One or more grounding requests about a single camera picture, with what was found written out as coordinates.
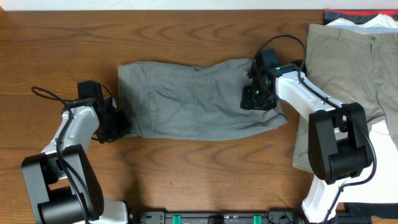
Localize grey shorts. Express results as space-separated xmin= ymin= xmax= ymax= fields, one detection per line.
xmin=118 ymin=58 xmax=287 ymax=141

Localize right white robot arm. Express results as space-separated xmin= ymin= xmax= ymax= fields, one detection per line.
xmin=241 ymin=64 xmax=377 ymax=223

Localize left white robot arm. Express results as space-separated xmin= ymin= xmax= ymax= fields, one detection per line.
xmin=21 ymin=98 xmax=129 ymax=223

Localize khaki shorts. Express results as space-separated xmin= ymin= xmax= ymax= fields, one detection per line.
xmin=292 ymin=23 xmax=398 ymax=174

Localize light blue garment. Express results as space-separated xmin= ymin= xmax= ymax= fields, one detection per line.
xmin=333 ymin=26 xmax=397 ymax=34

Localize dark red-striped garment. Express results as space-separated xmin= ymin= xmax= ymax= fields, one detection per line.
xmin=323 ymin=9 xmax=397 ymax=25

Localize white garment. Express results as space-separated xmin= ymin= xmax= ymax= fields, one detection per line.
xmin=326 ymin=14 xmax=397 ymax=203

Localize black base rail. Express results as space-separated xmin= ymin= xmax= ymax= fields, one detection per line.
xmin=133 ymin=208 xmax=374 ymax=224

